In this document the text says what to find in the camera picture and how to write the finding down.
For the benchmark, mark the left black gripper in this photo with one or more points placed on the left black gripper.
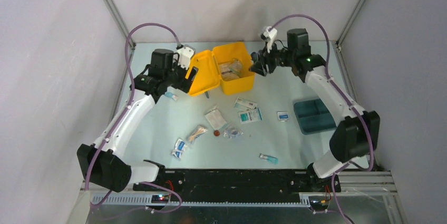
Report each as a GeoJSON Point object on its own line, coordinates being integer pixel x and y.
{"type": "Point", "coordinates": [184, 84]}

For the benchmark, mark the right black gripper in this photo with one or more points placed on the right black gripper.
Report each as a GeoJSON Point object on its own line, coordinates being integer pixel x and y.
{"type": "Point", "coordinates": [263, 59]}

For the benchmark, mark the yellow medicine kit box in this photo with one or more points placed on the yellow medicine kit box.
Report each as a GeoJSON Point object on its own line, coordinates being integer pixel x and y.
{"type": "Point", "coordinates": [209, 75]}

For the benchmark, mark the white blue text packet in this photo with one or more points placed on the white blue text packet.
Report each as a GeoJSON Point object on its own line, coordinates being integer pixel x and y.
{"type": "Point", "coordinates": [229, 76]}

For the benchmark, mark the teal header plastic bag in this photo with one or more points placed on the teal header plastic bag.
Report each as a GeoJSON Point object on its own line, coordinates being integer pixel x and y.
{"type": "Point", "coordinates": [171, 96]}

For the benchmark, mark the clear bag white gauze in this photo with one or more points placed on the clear bag white gauze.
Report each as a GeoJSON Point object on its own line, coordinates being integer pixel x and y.
{"type": "Point", "coordinates": [215, 118]}

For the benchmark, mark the cotton swabs bag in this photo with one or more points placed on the cotton swabs bag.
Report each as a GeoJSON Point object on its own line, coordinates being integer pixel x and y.
{"type": "Point", "coordinates": [196, 133]}

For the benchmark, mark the tape roll clear bag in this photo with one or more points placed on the tape roll clear bag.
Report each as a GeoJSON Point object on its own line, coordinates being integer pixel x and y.
{"type": "Point", "coordinates": [232, 132]}

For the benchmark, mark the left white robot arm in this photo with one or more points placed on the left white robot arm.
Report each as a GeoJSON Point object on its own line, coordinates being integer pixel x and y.
{"type": "Point", "coordinates": [102, 161]}

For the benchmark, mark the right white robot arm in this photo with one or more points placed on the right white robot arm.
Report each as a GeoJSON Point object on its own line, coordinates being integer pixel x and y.
{"type": "Point", "coordinates": [356, 133]}

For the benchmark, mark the white long gauze packet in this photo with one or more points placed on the white long gauze packet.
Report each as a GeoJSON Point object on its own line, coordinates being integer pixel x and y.
{"type": "Point", "coordinates": [244, 105]}

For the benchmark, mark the teal medical gauze packet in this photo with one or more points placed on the teal medical gauze packet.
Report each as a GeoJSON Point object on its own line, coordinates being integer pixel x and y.
{"type": "Point", "coordinates": [249, 116]}

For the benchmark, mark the small white blue sachet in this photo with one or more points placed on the small white blue sachet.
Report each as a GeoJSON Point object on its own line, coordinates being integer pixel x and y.
{"type": "Point", "coordinates": [282, 116]}

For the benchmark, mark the white blue alcohol pad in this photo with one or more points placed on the white blue alcohol pad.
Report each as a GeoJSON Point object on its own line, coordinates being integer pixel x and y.
{"type": "Point", "coordinates": [177, 154]}
{"type": "Point", "coordinates": [180, 145]}

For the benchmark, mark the teal divided tray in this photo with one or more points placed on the teal divided tray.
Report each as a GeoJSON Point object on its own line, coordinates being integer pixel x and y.
{"type": "Point", "coordinates": [313, 116]}

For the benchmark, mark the teal capped small tube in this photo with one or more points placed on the teal capped small tube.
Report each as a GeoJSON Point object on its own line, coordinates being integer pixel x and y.
{"type": "Point", "coordinates": [269, 158]}

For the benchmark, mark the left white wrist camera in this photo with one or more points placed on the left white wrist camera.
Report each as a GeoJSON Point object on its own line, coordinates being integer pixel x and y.
{"type": "Point", "coordinates": [185, 54]}

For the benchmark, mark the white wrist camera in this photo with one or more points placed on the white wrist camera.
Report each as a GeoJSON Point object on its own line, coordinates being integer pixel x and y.
{"type": "Point", "coordinates": [269, 35]}
{"type": "Point", "coordinates": [185, 54]}

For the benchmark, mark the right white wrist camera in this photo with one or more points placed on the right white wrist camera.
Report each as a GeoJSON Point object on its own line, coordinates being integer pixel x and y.
{"type": "Point", "coordinates": [269, 35]}

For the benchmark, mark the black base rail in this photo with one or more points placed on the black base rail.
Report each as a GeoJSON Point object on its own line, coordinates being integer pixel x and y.
{"type": "Point", "coordinates": [244, 185]}

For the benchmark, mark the aluminium frame front beam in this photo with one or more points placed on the aluminium frame front beam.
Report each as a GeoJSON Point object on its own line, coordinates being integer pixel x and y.
{"type": "Point", "coordinates": [147, 194]}

